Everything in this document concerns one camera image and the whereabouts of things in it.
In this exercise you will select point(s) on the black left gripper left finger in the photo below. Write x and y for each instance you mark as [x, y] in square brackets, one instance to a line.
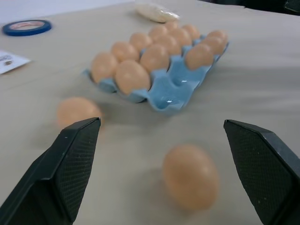
[51, 178]

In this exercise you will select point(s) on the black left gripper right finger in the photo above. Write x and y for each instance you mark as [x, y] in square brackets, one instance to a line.
[264, 173]

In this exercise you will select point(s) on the brown egg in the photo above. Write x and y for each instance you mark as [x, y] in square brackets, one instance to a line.
[75, 111]
[192, 31]
[190, 177]
[124, 51]
[170, 44]
[182, 36]
[171, 25]
[158, 32]
[214, 44]
[132, 77]
[140, 41]
[199, 56]
[219, 35]
[103, 65]
[154, 58]

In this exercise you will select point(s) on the blue egg tray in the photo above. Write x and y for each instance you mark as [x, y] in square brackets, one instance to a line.
[173, 82]

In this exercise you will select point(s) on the white printed paper card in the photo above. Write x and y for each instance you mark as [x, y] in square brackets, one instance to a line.
[14, 62]

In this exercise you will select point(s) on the blue tape roll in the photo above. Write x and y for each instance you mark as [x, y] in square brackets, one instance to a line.
[9, 30]

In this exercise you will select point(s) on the dark object at table edge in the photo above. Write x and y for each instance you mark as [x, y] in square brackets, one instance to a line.
[269, 5]

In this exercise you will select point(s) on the clear bag of white grains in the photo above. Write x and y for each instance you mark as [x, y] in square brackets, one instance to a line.
[155, 11]

